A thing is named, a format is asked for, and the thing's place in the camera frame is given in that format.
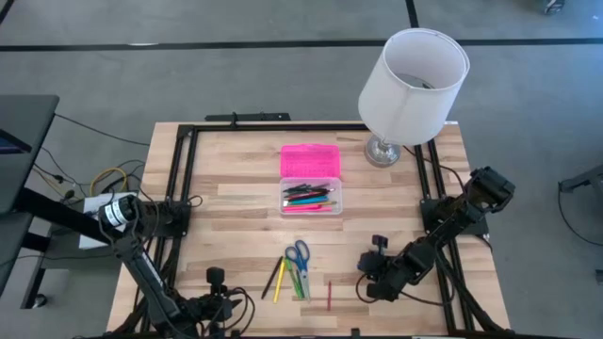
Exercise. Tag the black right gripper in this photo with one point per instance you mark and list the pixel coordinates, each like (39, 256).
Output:
(386, 273)

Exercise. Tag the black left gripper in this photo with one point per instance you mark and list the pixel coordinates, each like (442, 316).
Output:
(212, 308)

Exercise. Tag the black pen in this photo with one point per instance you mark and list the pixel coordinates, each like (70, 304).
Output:
(272, 278)
(316, 190)

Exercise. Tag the yellow highlighter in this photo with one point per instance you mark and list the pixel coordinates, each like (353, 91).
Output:
(280, 280)

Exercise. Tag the green mechanical pencil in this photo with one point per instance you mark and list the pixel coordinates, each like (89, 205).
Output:
(292, 275)

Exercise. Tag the pink colored pencil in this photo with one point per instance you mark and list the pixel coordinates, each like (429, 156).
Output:
(311, 211)

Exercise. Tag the pink highlighter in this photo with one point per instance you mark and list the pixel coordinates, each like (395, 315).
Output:
(301, 207)

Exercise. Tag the grey crayon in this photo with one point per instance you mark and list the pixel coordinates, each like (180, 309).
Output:
(297, 188)

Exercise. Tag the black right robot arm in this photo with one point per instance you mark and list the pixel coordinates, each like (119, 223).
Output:
(454, 219)

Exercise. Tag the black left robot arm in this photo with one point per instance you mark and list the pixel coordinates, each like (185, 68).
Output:
(146, 278)

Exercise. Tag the clear box with pink lid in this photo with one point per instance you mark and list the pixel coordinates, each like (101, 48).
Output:
(308, 160)

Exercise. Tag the white box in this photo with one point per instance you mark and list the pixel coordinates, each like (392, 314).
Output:
(92, 237)

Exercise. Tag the lamp with white shade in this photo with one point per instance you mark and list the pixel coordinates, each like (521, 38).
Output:
(414, 108)

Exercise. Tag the black caster wheel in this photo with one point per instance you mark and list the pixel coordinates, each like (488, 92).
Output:
(40, 301)

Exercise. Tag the black stand leg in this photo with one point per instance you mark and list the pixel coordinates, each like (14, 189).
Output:
(586, 178)

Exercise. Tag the dark laptop screen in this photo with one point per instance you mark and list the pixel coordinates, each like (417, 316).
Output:
(11, 143)

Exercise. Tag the black desk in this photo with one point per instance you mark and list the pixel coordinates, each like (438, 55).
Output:
(28, 122)

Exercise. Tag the person's foot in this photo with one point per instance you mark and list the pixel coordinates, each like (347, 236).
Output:
(553, 5)

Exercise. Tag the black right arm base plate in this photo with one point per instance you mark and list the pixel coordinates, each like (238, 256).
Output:
(428, 214)

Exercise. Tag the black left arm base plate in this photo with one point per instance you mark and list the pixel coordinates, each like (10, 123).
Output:
(174, 221)

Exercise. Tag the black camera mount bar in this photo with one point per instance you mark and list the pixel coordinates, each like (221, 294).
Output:
(264, 116)

